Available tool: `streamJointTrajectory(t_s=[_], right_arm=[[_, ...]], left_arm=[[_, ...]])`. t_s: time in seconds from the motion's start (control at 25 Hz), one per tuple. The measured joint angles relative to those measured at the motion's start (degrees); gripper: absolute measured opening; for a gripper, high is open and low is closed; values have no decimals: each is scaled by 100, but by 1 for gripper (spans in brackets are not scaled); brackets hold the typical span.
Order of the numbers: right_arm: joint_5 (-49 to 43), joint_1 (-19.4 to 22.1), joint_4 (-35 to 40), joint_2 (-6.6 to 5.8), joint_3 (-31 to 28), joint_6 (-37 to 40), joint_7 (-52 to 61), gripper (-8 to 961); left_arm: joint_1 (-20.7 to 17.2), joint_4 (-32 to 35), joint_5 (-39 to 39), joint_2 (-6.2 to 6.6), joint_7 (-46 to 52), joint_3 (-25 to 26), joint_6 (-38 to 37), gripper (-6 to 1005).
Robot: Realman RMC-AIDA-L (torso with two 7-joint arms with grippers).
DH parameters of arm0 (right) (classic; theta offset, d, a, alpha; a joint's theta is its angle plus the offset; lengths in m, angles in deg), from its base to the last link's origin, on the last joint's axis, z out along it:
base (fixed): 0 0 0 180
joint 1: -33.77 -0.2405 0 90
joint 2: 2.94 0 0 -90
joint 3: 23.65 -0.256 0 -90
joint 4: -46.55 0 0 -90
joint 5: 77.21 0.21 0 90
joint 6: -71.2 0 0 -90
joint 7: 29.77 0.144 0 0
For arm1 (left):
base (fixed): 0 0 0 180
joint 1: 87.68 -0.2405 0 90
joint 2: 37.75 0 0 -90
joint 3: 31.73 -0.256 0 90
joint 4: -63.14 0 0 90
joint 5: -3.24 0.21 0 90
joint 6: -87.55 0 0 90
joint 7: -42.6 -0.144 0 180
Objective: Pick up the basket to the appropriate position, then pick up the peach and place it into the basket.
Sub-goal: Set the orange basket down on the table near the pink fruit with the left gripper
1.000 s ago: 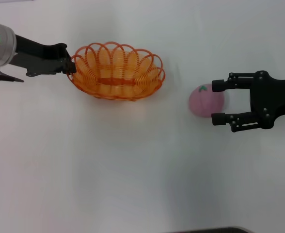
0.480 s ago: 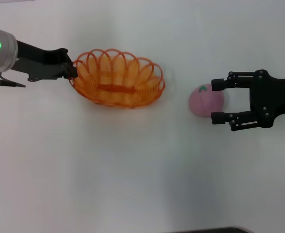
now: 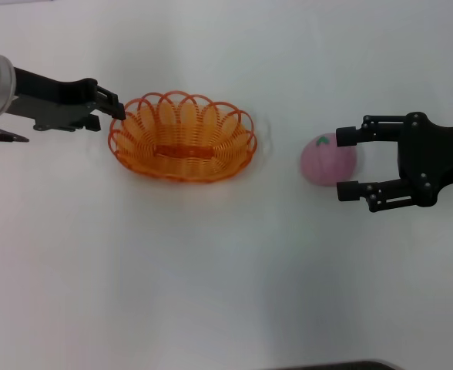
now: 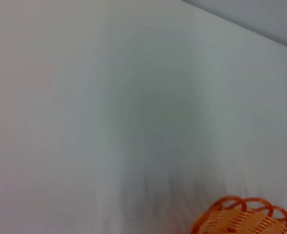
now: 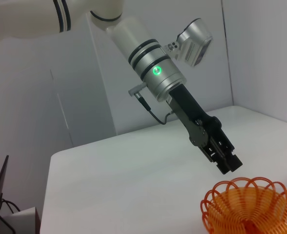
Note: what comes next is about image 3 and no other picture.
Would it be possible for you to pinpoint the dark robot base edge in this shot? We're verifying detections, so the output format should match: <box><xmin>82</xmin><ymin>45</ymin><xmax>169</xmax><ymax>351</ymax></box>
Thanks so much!
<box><xmin>284</xmin><ymin>359</ymin><xmax>399</xmax><ymax>370</ymax></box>

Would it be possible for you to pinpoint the left gripper cable with plug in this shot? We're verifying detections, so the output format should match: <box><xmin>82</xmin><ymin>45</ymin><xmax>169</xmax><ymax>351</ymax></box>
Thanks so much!
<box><xmin>0</xmin><ymin>118</ymin><xmax>30</xmax><ymax>144</ymax></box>

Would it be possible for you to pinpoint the orange woven plastic basket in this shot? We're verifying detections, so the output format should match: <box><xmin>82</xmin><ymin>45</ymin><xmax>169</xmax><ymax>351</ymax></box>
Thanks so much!
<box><xmin>108</xmin><ymin>90</ymin><xmax>257</xmax><ymax>184</ymax></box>

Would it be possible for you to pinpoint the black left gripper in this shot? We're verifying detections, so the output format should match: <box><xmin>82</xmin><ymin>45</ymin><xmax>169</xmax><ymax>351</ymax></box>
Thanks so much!
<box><xmin>8</xmin><ymin>67</ymin><xmax>127</xmax><ymax>133</ymax></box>

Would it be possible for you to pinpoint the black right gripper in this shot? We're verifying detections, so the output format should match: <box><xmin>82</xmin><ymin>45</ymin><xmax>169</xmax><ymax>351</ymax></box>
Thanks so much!
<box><xmin>335</xmin><ymin>111</ymin><xmax>453</xmax><ymax>214</ymax></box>

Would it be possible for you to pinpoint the pink toy peach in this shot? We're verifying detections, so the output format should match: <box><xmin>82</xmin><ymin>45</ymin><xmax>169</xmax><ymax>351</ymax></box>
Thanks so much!
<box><xmin>300</xmin><ymin>132</ymin><xmax>358</xmax><ymax>188</ymax></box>

